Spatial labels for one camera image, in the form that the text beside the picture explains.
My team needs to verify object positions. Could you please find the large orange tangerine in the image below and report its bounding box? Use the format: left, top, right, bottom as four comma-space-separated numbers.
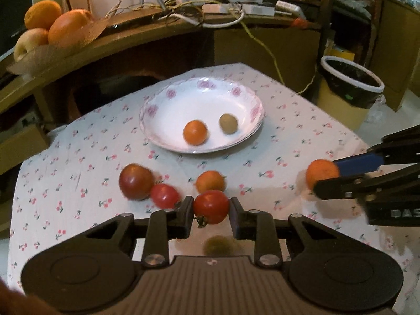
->
305, 159, 340, 191

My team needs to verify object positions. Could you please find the red tomato with stem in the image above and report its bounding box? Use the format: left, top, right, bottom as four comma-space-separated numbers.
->
193, 190, 230, 228

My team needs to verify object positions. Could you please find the orange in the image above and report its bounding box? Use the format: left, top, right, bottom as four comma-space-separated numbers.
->
24, 0, 63, 30
183, 119, 209, 146
48, 9, 94, 44

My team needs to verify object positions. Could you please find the brown kiwi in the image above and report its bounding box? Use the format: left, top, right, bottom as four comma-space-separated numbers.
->
219, 113, 238, 134
203, 235, 243, 257

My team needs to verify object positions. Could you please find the red tomato upper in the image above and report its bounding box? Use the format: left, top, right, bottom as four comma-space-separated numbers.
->
150, 183, 181, 209

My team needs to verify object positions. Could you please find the dark red apple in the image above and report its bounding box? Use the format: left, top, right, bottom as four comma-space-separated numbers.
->
119, 163, 154, 201

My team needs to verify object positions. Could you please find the small orange tangerine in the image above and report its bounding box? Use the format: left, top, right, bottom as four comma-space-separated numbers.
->
195, 170, 226, 193

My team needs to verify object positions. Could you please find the white rimmed waste bin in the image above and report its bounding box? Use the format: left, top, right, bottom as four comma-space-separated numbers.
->
317, 55, 384, 130

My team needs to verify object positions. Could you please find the cherry print tablecloth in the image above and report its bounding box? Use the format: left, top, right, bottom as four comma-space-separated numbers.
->
6, 62, 420, 315

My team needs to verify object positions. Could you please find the white floral plate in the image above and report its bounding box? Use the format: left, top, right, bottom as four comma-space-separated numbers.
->
140, 77, 265, 154

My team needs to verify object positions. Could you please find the white power adapter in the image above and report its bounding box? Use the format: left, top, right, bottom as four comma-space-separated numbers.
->
275, 0, 306, 20

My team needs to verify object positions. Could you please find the glass fruit bowl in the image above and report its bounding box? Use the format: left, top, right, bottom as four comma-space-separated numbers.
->
6, 19, 109, 76

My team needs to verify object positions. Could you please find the yellow apple on shelf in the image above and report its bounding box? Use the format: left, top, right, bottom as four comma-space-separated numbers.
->
14, 28, 48, 62

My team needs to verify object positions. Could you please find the orange on shelf top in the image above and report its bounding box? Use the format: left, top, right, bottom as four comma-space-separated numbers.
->
24, 0, 63, 30

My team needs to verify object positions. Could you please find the yellow cable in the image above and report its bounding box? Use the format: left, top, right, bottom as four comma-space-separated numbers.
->
225, 0, 318, 94

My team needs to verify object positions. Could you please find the white cable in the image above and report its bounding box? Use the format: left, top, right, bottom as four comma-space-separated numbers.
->
164, 8, 246, 29

